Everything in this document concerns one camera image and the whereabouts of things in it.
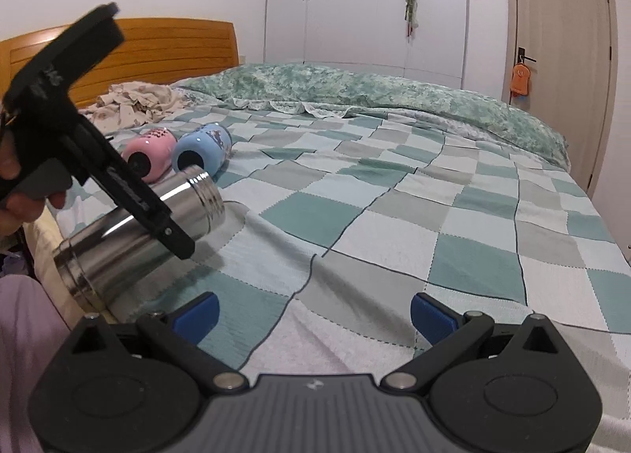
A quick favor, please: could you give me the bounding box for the pink bottle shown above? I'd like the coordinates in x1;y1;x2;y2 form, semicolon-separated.
121;127;177;183

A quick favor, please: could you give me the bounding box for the orange hanging ornament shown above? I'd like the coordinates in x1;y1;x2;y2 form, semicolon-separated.
510;63;532;98

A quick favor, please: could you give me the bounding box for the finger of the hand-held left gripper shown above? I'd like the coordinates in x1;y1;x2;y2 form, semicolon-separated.
79;118;196;260

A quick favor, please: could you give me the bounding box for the person's pink clothing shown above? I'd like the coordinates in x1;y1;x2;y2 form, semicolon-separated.
0;275;76;453

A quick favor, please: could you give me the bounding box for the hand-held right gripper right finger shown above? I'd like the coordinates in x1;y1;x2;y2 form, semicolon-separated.
383;292;568;392

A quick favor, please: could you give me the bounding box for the light blue bottle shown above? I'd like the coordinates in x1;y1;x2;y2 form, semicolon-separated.
171;123;233;176

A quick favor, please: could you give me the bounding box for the beige floral cloth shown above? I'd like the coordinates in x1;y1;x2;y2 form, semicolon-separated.
81;81;191;131

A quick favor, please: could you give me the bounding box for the person's left hand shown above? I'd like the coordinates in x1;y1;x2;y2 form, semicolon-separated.
0;137;68;240

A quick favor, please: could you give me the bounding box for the wooden headboard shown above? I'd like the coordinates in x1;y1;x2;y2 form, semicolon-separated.
0;18;239;111

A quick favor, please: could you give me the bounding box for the stainless steel cup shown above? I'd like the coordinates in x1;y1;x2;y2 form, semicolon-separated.
53;164;226;324

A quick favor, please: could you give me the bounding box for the beige door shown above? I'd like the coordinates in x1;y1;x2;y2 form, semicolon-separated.
502;0;620;198

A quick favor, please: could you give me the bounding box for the green hanging ornament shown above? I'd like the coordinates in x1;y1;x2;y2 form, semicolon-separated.
403;0;420;38

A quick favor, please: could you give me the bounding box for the checkered blanket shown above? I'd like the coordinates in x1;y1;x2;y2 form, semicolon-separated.
54;100;631;434

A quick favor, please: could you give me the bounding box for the white wardrobe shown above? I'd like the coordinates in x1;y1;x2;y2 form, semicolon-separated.
263;0;470;90

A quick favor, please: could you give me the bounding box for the green floral quilt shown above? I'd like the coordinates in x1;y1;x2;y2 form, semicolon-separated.
170;62;571;170

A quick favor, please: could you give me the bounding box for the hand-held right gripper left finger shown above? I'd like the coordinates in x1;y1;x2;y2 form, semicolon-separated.
69;292;250;393

